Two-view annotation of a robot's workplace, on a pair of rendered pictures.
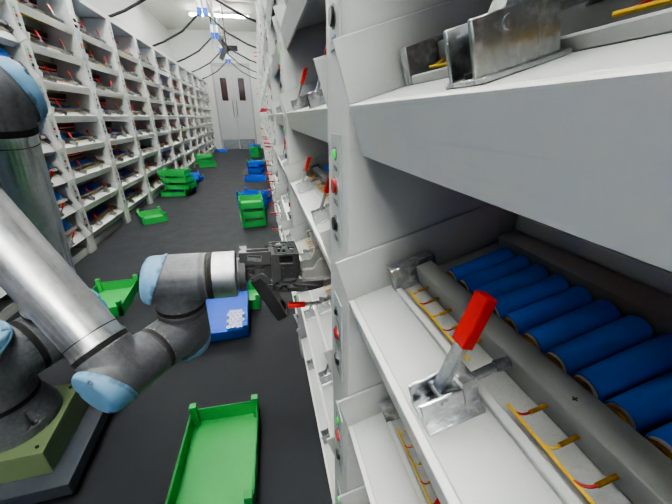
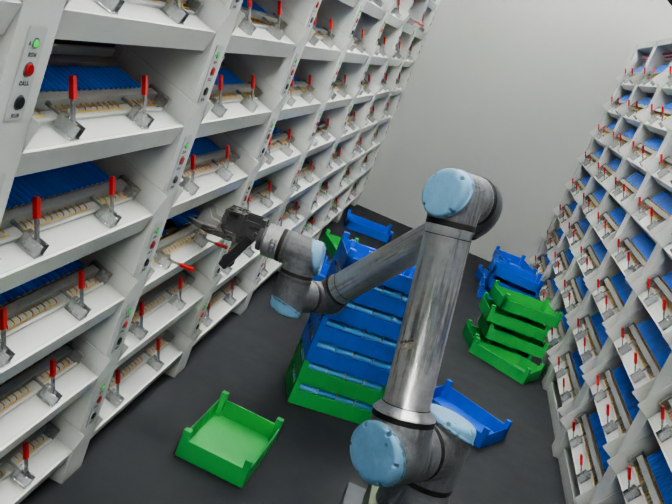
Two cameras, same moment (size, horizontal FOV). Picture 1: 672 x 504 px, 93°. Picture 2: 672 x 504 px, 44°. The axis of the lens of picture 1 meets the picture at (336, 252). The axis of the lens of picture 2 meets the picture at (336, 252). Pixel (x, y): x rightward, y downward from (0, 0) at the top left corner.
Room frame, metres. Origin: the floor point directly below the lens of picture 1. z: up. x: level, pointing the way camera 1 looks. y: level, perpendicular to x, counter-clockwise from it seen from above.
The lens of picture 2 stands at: (2.55, 1.02, 1.21)
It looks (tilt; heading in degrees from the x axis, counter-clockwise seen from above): 15 degrees down; 198
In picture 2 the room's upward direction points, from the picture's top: 22 degrees clockwise
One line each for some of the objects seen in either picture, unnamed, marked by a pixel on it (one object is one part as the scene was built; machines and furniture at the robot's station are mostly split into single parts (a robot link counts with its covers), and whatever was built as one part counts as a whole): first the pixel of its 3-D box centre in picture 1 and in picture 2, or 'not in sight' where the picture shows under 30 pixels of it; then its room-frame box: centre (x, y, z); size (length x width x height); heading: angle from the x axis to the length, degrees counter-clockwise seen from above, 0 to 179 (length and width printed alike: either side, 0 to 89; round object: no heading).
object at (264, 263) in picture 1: (270, 267); (243, 228); (0.58, 0.13, 0.59); 0.12 x 0.08 x 0.09; 104
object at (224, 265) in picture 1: (227, 273); (271, 241); (0.56, 0.21, 0.59); 0.10 x 0.05 x 0.09; 14
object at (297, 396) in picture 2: not in sight; (331, 390); (-0.01, 0.38, 0.04); 0.30 x 0.20 x 0.08; 119
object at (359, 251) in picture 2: not in sight; (385, 265); (-0.01, 0.38, 0.52); 0.30 x 0.20 x 0.08; 119
